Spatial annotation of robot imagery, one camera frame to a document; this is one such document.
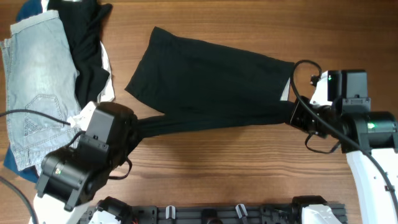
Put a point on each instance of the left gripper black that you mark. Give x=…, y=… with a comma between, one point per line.
x=134, y=136

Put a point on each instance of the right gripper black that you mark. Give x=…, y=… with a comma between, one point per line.
x=301, y=116

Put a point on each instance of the black shorts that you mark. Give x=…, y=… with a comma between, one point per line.
x=196, y=85

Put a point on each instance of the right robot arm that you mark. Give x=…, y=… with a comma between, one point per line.
x=341, y=100

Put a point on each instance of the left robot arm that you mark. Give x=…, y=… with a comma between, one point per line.
x=71, y=176

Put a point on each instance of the light blue denim shorts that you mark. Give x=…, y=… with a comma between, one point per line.
x=40, y=88

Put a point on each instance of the black garment in pile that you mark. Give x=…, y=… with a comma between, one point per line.
x=87, y=53

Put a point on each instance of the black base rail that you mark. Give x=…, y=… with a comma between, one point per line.
x=265, y=214

